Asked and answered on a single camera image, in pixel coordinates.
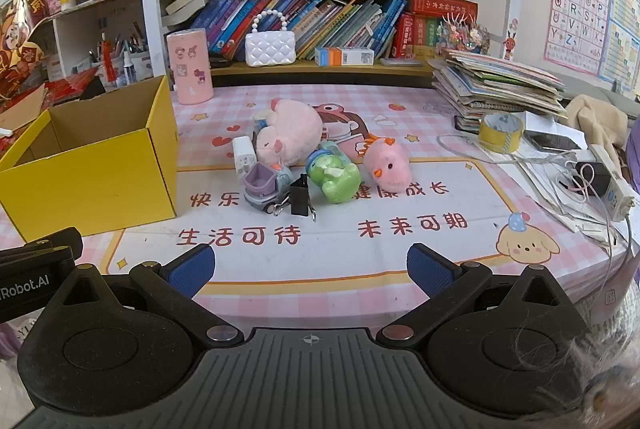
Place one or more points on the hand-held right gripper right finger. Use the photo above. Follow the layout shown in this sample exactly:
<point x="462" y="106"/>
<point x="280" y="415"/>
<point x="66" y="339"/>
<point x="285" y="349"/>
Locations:
<point x="427" y="269"/>

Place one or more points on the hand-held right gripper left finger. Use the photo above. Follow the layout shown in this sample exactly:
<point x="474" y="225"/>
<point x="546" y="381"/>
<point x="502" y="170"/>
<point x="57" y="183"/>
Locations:
<point x="192" y="266"/>

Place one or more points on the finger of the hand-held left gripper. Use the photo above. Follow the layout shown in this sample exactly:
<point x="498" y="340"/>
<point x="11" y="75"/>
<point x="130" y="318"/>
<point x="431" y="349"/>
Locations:
<point x="65" y="239"/>

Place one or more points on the yellow cardboard box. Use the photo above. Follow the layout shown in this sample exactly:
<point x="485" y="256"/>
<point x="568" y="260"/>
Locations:
<point x="100" y="179"/>

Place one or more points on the purple toy truck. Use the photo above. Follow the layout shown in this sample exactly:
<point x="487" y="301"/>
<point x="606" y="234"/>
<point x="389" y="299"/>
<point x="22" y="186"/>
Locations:
<point x="265" y="189"/>

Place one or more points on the pink chick plush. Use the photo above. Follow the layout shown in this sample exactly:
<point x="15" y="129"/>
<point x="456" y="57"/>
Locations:
<point x="387" y="166"/>

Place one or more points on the white charger plug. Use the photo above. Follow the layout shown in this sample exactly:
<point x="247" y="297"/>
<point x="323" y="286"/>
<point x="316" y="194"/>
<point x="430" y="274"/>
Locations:
<point x="244" y="156"/>

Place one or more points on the black binder clip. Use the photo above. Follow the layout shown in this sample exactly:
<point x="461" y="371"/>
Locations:
<point x="300" y="199"/>

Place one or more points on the green frog toy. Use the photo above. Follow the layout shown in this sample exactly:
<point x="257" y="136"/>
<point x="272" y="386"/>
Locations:
<point x="335" y="181"/>

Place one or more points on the mint green bottle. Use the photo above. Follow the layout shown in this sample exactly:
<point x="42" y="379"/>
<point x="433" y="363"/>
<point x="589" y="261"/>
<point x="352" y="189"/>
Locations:
<point x="331" y="148"/>

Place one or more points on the pink pig plush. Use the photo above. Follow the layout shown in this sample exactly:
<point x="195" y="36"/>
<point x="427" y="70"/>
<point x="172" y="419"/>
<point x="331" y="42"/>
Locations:
<point x="292" y="129"/>

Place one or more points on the pink checked table mat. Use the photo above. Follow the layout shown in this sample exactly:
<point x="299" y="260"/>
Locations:
<point x="350" y="249"/>

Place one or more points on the brown cardboard sheet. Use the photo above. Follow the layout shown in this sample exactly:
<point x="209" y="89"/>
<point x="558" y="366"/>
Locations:
<point x="25" y="106"/>

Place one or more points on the white paper sheets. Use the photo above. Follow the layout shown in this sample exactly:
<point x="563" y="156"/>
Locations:
<point x="545" y="194"/>

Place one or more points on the yellow tape roll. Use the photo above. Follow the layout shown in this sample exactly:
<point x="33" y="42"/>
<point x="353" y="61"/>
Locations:
<point x="492" y="136"/>

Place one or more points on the black flat device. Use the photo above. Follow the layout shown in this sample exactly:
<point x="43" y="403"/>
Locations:
<point x="467" y="123"/>

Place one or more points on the red printed paper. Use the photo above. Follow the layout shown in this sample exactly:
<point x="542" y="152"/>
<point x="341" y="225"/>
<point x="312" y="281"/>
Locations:
<point x="65" y="86"/>

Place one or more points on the black smartphone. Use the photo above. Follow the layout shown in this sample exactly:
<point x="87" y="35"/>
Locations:
<point x="555" y="141"/>

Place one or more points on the red tassel ornament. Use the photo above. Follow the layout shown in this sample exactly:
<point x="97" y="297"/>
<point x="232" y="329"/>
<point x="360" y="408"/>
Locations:
<point x="107" y="56"/>

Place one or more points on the pen holder with pens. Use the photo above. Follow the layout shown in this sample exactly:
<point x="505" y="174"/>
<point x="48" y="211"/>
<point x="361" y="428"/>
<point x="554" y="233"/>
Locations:
<point x="135" y="64"/>

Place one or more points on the stack of books and papers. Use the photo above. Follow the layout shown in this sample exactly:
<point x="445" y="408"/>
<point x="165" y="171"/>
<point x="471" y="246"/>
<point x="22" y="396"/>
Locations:
<point x="490" y="84"/>

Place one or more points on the pink sticker cylinder container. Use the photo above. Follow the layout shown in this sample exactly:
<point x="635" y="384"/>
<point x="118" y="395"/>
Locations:
<point x="190" y="69"/>

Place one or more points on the red gold printed bag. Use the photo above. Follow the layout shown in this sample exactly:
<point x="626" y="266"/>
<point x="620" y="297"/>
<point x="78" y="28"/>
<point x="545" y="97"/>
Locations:
<point x="20" y="44"/>

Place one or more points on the white power strip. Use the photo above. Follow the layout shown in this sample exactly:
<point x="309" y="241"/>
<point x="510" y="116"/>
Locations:
<point x="617" y="199"/>

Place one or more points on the white side shelf unit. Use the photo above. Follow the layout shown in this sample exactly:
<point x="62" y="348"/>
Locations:
<point x="80" y="34"/>

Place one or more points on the beige cloth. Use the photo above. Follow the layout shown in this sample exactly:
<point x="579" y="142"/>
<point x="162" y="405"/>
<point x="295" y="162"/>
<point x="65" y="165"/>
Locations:
<point x="595" y="119"/>

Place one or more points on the orange blue medicine box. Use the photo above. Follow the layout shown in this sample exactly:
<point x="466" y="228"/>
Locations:
<point x="345" y="57"/>

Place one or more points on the white quilted handbag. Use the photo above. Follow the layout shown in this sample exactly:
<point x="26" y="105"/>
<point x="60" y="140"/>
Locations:
<point x="270" y="51"/>

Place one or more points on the sequin crown ornament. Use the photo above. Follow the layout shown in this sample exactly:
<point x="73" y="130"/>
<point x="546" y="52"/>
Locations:
<point x="462" y="34"/>

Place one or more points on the red boxed dictionary set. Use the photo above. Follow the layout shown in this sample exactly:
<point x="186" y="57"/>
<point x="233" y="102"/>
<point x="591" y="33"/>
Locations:
<point x="435" y="4"/>

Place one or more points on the row of blue spined books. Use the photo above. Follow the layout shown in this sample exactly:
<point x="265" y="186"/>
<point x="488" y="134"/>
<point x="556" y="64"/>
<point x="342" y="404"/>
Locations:
<point x="320" y="24"/>

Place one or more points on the reindeer wall sticker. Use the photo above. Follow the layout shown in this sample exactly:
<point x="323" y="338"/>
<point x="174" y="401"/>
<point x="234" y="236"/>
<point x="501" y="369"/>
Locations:
<point x="509" y="44"/>

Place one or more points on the blue wall chart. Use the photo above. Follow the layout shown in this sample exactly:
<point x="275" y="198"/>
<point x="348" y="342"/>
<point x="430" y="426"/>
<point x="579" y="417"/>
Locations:
<point x="622" y="34"/>

